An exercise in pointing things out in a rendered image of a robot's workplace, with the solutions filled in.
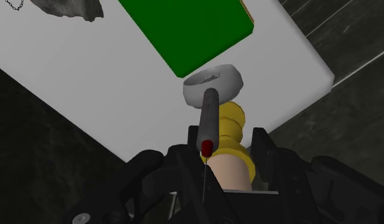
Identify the grey rough lump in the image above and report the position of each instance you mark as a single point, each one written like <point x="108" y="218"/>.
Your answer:
<point x="71" y="7"/>

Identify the green book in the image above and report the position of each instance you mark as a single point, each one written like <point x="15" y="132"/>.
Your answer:
<point x="185" y="31"/>

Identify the grey rod with red tip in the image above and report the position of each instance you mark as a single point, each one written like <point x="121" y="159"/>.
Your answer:
<point x="208" y="121"/>

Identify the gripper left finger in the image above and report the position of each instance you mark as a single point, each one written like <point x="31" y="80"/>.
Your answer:
<point x="154" y="180"/>

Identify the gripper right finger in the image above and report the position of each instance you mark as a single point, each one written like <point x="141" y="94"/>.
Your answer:
<point x="303" y="186"/>

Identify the white table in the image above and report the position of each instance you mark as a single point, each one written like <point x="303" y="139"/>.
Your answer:
<point x="86" y="77"/>

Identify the grey bowl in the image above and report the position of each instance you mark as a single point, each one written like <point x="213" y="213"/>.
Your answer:
<point x="230" y="85"/>

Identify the yellow and beige ribbed object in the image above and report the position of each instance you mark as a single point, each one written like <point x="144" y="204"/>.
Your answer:
<point x="231" y="124"/>

